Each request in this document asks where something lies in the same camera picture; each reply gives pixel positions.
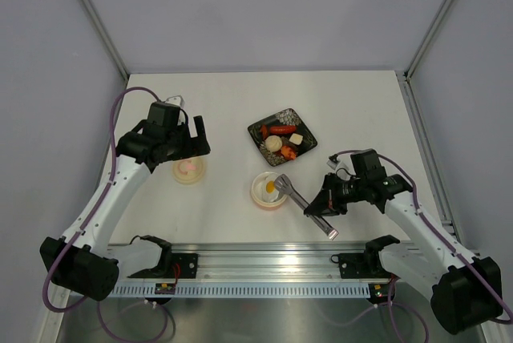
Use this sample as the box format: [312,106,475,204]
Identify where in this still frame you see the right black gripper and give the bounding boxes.
[305,171,367,216]

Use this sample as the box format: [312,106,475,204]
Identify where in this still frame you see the metal tongs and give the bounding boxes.
[273,173,339,241]

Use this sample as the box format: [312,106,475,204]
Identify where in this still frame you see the toy fried egg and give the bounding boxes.
[261,175,282,204]

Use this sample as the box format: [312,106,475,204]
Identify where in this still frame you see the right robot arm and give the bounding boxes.
[304,149,512,335]

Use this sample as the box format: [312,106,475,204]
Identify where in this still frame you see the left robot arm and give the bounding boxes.
[40,96,210,301]

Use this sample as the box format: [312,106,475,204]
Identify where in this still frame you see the pink and cream lunch bowl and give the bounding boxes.
[250,171,287,211]

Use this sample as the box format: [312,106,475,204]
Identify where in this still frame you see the toy orange chicken wing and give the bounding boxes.
[280,145,297,160]

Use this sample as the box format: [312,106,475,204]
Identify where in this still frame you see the toy cheese cube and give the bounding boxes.
[289,133,303,145]

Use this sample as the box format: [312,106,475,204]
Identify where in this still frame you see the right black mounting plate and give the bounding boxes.
[337,252,392,280]

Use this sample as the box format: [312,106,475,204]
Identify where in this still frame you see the black mounting plate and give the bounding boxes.
[158,252,199,280]
[337,252,392,280]

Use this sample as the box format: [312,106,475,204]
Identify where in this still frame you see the toy white bun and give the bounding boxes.
[265,135,283,152]

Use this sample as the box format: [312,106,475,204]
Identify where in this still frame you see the toy red sausage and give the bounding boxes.
[269,125,297,135]

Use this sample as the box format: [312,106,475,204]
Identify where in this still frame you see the black patterned square plate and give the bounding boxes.
[247,108,318,167]

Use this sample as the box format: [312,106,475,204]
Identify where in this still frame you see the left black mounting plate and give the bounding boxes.
[158,252,199,280]

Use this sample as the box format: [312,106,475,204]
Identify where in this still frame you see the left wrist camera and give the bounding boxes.
[164,95,185,109]

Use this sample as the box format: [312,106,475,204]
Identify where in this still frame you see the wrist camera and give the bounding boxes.
[164,95,185,109]
[327,155,344,171]

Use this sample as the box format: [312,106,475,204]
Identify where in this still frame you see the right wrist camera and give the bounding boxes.
[327,155,344,171]

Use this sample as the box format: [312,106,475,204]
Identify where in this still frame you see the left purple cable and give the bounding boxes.
[42,87,176,338]

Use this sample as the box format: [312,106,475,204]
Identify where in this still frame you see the aluminium rail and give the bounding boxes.
[104,241,488,280]

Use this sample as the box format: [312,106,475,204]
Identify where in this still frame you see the left aluminium frame post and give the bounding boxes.
[77,0,130,83]

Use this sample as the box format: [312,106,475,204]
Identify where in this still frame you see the aluminium frame post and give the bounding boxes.
[403,0,457,83]
[77,0,130,83]

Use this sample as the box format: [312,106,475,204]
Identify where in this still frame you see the white slotted cable duct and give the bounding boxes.
[110,281,370,299]

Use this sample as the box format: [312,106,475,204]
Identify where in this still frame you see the right aluminium frame post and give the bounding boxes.
[403,0,457,83]

